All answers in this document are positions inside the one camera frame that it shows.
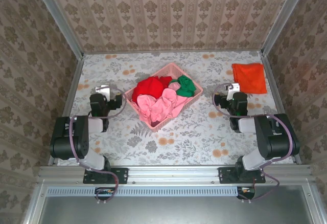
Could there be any slanted aluminium frame post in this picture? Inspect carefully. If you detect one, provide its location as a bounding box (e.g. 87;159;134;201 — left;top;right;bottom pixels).
30;0;85;60
260;0;311;56

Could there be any pink plastic basket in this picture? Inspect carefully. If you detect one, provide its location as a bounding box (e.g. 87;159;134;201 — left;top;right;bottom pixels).
124;62;204;133

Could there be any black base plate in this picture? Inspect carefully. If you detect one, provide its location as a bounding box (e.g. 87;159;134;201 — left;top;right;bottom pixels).
83;167;129;185
218;167;267;185

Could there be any black cable junction box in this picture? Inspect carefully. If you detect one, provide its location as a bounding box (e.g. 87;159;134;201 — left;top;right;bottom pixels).
236;186;256;200
95;187;116;201

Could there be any floral tablecloth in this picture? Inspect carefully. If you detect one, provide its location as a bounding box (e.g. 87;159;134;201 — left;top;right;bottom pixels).
56;51;295;166

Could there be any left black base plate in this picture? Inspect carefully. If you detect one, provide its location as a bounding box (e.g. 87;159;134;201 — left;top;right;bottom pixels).
83;167;129;185

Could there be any green t-shirt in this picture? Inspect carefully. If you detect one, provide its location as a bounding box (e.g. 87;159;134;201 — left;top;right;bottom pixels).
170;75;197;98

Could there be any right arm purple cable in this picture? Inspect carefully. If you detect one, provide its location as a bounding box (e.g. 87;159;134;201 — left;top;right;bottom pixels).
213;82;293;204

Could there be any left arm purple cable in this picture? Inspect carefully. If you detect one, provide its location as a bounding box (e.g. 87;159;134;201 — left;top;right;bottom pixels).
68;86;128;205

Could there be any pink t-shirt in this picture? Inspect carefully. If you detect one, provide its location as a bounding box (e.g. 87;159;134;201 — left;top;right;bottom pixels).
136;82;195;129

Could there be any slotted cable duct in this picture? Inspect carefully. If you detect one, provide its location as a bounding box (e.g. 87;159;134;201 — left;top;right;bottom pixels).
46;186;238;197

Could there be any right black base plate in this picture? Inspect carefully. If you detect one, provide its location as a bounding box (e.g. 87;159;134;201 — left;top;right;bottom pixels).
218;167;267;185

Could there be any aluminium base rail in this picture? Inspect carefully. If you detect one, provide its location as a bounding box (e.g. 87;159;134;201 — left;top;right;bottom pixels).
37;164;315;185

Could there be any red t-shirt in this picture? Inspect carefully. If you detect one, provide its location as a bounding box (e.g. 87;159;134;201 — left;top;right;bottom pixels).
131;75;173;105

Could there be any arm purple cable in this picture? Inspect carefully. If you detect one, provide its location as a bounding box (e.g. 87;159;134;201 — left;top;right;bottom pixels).
213;82;293;204
68;86;128;205

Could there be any orange folded t-shirt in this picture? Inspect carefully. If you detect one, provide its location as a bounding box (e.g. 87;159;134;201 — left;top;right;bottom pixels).
231;62;268;95

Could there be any grey metal panel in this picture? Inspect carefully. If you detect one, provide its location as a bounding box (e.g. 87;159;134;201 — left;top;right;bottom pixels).
38;185;315;224

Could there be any aluminium side rail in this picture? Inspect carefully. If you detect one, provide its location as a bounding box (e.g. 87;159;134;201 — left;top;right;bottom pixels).
260;54;302;165
48;54;85;166

